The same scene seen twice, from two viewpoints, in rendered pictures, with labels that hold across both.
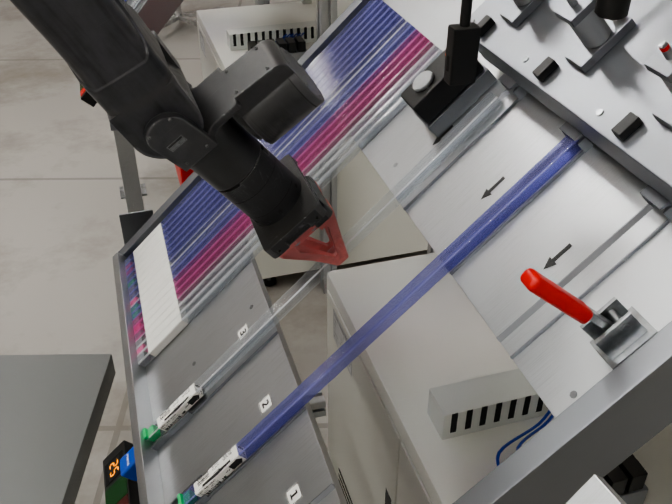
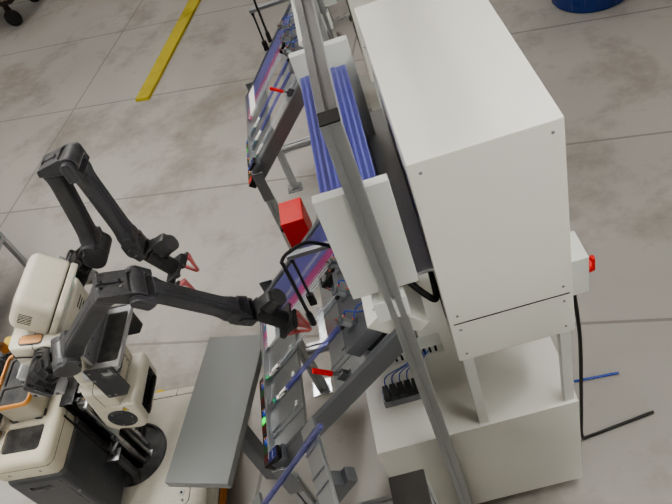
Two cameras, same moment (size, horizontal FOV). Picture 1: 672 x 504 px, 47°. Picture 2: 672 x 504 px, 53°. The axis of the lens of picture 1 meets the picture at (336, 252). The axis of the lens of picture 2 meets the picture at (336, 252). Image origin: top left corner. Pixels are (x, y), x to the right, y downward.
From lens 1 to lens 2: 157 cm
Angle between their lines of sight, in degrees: 22
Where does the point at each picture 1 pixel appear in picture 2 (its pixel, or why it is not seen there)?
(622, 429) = (347, 397)
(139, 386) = (265, 359)
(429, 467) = not seen: hidden behind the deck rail
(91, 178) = (272, 180)
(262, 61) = (265, 298)
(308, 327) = not seen: hidden behind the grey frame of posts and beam
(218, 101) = (256, 308)
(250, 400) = (290, 371)
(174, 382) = (274, 359)
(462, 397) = not seen: hidden behind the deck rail
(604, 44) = (345, 296)
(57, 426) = (247, 365)
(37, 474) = (241, 384)
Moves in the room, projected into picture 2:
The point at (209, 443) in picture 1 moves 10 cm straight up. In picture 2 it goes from (281, 383) to (271, 367)
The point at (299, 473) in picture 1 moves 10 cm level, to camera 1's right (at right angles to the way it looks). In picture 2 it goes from (297, 397) to (327, 396)
